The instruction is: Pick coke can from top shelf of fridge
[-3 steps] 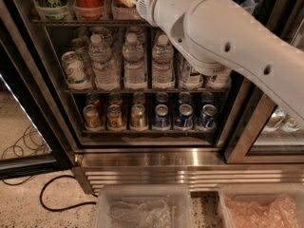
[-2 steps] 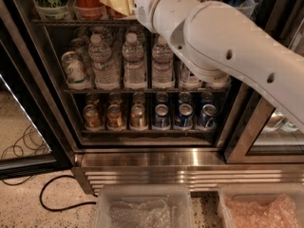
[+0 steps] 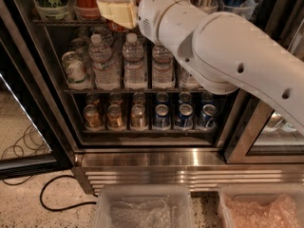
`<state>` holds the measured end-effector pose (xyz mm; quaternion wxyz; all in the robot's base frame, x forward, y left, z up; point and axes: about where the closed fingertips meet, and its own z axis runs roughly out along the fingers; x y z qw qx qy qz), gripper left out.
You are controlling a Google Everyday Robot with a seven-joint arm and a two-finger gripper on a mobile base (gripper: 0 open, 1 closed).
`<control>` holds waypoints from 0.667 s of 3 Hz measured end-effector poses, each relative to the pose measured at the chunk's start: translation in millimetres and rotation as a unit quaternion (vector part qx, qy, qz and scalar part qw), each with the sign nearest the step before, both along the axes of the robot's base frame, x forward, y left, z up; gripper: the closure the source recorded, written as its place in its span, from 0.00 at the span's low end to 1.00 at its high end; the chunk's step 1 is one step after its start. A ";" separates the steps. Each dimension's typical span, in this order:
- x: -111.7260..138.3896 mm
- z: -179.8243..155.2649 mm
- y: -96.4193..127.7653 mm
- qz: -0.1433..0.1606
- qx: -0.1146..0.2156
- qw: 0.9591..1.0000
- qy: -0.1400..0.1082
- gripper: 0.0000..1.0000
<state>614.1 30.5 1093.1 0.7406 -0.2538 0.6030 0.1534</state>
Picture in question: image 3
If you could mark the bottom wire shelf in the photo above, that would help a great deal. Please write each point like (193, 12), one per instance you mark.
(150, 132)

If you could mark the gold can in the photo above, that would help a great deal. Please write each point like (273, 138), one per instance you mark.
(138, 119)
(93, 119)
(115, 118)

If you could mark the right front gold can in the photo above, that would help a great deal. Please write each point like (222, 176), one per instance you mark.
(138, 119)

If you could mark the middle clear water bottle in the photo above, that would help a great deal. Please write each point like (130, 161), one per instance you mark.
(133, 63)

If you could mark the right clear water bottle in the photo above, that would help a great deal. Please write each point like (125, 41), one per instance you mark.
(162, 67)

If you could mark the wire shelf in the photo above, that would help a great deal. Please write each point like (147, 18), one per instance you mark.
(72, 23)
(150, 132)
(149, 90)

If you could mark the green white can middle shelf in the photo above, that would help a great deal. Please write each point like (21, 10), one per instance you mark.
(77, 77)

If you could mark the middle wire shelf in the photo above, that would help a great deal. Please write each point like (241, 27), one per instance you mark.
(149, 90)

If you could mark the silver can behind right door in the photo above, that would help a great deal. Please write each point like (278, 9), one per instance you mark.
(287, 127)

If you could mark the clear bin pink bubble wrap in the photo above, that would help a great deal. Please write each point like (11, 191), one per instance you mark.
(261, 205)

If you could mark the open glass fridge door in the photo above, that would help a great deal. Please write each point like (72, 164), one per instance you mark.
(22, 79)

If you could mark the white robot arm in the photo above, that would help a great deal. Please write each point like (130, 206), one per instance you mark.
(221, 50)

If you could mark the right front blue can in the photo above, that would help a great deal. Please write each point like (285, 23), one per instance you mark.
(206, 119)

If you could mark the clear water bottle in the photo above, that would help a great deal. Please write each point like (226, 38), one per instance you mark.
(133, 63)
(104, 63)
(162, 67)

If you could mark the right closed fridge door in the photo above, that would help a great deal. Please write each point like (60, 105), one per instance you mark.
(256, 136)

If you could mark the left clear water bottle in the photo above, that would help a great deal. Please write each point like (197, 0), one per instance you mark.
(104, 63)

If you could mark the left front gold can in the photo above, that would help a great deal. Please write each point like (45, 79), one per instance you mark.
(93, 119)

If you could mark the middle front gold can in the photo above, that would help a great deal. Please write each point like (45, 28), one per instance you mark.
(115, 118)

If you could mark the stainless fridge base grille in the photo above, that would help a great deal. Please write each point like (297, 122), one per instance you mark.
(199, 170)

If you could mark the top wire shelf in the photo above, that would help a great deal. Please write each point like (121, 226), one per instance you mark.
(72, 23)

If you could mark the left front blue can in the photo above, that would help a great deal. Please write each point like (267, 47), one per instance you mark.
(161, 119)

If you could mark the left brown tea bottle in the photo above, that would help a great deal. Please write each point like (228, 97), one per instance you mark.
(187, 81)

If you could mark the clear bin with bubble wrap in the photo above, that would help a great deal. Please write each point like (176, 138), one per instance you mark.
(144, 206)

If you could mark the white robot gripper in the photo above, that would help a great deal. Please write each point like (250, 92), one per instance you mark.
(151, 11)

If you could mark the middle front blue can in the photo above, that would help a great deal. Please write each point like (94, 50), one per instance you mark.
(184, 116)

